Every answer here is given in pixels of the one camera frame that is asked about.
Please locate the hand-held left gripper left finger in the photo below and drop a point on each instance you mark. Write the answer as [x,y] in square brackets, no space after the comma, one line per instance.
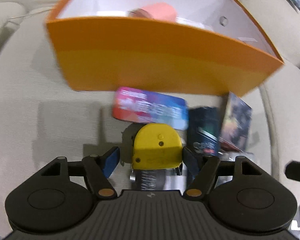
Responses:
[111,162]

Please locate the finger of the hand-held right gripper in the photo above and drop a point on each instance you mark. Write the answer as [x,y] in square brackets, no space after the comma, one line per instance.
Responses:
[298,172]

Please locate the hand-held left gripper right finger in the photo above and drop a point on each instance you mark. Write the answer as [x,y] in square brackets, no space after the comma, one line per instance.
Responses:
[191,162]

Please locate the dark green shampoo bottle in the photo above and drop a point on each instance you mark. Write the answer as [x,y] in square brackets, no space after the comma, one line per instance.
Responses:
[205,130]

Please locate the yellow tape measure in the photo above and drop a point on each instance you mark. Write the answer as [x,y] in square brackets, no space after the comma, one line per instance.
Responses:
[157,142]

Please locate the black lighter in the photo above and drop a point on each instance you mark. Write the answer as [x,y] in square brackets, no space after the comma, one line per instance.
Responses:
[150,180]

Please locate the printed picture box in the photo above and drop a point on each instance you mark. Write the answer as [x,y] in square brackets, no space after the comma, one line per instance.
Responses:
[236,120]

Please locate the pink and blue floss packet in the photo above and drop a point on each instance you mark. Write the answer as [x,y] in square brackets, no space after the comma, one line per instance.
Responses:
[150,107]

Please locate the orange cardboard box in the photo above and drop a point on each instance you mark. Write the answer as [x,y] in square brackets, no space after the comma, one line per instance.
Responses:
[152,62]

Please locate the pink cup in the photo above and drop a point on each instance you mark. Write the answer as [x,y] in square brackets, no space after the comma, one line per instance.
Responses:
[160,10]

